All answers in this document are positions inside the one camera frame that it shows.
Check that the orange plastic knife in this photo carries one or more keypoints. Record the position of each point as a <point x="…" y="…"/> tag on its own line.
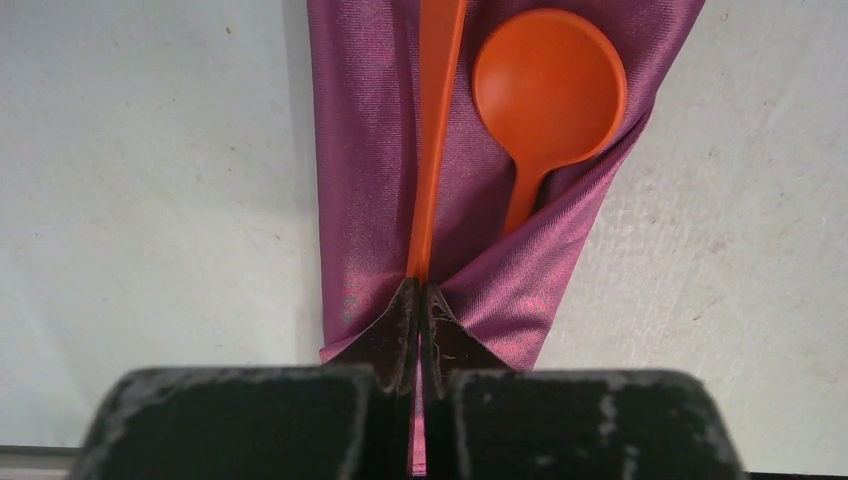
<point x="440" y="32"/>

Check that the orange plastic spoon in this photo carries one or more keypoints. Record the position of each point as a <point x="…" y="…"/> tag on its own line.
<point x="551" y="90"/>

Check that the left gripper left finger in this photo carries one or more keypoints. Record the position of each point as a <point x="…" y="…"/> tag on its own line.
<point x="350" y="418"/>

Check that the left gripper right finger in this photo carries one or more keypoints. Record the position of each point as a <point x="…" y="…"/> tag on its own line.
<point x="484" y="420"/>

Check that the maroon cloth napkin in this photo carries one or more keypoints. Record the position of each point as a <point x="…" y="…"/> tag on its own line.
<point x="504" y="289"/>

